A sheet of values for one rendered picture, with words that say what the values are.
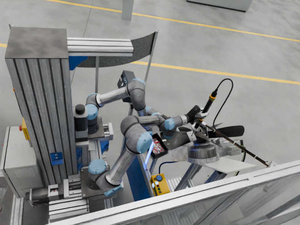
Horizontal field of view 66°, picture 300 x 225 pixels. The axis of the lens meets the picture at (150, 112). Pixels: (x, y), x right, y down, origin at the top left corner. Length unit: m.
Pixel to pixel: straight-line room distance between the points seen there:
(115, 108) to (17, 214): 1.88
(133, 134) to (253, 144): 2.92
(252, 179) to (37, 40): 1.06
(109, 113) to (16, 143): 1.98
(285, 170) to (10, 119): 3.28
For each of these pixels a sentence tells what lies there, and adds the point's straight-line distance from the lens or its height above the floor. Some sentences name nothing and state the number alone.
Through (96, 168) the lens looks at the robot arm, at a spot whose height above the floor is 1.27.
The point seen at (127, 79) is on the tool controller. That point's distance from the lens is 2.23.
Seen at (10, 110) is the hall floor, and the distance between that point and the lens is 3.74.
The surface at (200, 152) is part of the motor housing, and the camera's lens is 1.98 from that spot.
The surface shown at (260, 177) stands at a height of 2.04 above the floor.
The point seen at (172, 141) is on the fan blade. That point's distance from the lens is 1.92.
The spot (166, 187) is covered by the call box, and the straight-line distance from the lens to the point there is 1.83.
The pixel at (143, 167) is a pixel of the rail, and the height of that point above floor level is 0.86.
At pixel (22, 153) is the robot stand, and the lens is 1.77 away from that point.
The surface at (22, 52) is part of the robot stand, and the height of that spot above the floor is 2.03.
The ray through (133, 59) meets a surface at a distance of 3.63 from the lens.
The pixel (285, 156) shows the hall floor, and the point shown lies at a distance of 4.25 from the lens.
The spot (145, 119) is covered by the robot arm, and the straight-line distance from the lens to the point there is 1.54.
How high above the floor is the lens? 2.68
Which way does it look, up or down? 47 degrees down
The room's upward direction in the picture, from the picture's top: 16 degrees clockwise
